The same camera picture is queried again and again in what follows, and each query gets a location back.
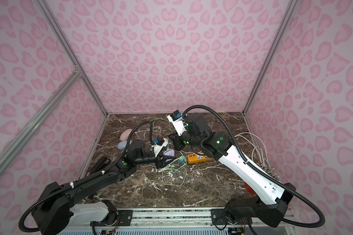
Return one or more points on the lavender wireless mouse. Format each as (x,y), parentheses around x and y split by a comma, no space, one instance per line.
(169,153)

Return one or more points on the orange power strip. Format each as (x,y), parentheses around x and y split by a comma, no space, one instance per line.
(197,158)

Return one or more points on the pink wireless mouse far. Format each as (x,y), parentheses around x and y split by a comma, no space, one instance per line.
(125,135)

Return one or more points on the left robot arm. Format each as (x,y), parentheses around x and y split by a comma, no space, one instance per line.
(51,213)

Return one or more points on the red emergency stop button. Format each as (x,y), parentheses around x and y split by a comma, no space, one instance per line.
(249,189)

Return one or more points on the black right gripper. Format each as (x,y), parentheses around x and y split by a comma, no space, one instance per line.
(176,141)

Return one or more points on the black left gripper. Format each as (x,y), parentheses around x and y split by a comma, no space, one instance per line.
(160,160)

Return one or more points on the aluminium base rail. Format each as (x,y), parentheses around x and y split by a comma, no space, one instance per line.
(180,221)

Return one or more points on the teal USB charger adapter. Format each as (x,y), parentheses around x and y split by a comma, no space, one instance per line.
(181,161)

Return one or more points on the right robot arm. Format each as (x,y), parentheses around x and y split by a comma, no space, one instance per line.
(272,196)

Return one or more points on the light blue wireless mouse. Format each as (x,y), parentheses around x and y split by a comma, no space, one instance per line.
(122,145)

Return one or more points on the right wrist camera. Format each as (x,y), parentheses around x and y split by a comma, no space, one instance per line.
(176,120)

